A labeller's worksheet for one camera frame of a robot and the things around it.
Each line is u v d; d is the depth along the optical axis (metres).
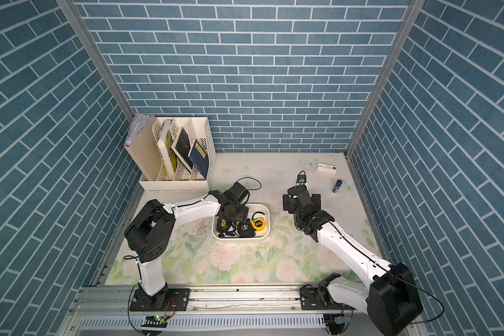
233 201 0.72
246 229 0.87
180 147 0.99
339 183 0.98
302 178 0.72
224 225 0.89
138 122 0.92
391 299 0.40
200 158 1.06
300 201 0.61
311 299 0.74
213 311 0.72
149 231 0.50
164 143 0.89
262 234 0.88
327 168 1.12
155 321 0.72
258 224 0.91
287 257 0.85
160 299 0.65
